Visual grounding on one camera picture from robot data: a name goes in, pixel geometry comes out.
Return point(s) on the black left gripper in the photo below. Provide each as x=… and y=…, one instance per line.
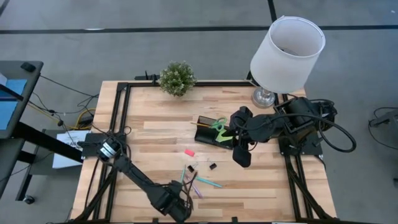
x=180, y=210

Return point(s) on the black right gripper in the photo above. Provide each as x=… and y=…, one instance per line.
x=242, y=124

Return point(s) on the green marker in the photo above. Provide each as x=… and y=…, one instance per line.
x=218, y=124

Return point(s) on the purple translucent pen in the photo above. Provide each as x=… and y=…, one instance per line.
x=196, y=188

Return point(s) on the brown pencil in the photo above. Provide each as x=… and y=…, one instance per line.
x=191, y=182

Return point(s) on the teal plastic pen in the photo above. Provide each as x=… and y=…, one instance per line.
x=208, y=182
x=183, y=174

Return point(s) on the black mesh desk organizer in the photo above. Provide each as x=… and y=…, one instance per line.
x=205, y=135

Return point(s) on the yellow pencil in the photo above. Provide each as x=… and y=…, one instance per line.
x=200, y=124

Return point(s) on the black binder clip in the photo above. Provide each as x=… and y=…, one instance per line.
x=213, y=166
x=191, y=168

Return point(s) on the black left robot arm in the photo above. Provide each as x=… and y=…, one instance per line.
x=136, y=174

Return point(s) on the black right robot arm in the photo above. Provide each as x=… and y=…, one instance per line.
x=267, y=126

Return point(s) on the green sticky note pad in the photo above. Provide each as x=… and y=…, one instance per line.
x=223, y=137

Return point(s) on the pink eraser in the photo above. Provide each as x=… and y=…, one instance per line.
x=189, y=152

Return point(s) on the artificial potted plant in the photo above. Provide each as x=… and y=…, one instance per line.
x=177, y=78

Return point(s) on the white shade table lamp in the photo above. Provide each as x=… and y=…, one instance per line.
x=286, y=53

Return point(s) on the black router with antennas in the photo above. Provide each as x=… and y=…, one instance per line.
x=149, y=77

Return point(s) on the white printed paper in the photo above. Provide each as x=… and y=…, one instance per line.
x=66, y=155

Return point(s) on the grey floor device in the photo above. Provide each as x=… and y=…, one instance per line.
x=387, y=119

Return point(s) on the black caster wheel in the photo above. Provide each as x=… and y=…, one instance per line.
x=29, y=199

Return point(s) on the grey side desk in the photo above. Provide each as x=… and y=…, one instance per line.
x=31, y=81

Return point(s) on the blue sheet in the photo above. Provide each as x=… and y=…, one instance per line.
x=9, y=109

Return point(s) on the black computer mouse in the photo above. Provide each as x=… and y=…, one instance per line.
x=28, y=66

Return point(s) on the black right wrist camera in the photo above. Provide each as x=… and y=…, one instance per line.
x=242, y=157

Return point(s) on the black aluminium table frame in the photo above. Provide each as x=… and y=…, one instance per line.
x=217, y=83

